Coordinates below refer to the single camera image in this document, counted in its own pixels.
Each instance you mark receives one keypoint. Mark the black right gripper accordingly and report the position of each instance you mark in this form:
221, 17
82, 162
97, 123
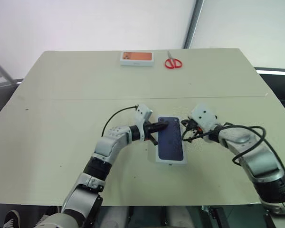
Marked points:
195, 129

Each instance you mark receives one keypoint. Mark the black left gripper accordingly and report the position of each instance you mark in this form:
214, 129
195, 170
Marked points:
150, 130

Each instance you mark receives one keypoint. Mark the white phone box lid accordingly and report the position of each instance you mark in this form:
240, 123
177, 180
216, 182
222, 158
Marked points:
169, 142

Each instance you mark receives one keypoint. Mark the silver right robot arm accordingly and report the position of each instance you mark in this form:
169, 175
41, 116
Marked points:
259, 164

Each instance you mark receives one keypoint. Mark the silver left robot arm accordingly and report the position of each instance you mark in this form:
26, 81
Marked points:
104, 147

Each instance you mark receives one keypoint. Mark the white box with orange print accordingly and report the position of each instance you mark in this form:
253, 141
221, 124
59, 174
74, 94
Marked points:
137, 57

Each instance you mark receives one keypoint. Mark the black furniture with white stripe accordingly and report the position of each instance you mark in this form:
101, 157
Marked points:
278, 80

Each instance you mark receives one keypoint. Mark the black shoe with white sole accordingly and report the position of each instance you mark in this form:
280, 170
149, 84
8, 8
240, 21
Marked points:
12, 219

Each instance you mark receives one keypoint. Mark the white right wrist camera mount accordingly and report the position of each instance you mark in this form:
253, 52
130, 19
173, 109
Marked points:
204, 116

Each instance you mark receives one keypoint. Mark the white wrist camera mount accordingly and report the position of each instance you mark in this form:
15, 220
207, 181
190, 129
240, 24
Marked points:
143, 110
204, 116

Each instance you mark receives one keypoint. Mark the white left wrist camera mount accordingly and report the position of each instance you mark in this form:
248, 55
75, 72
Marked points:
143, 110

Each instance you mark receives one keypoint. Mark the grey metal window post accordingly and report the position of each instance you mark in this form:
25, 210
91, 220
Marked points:
193, 23

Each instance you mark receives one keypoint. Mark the grey metal angled frame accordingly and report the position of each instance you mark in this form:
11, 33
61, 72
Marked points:
1, 69

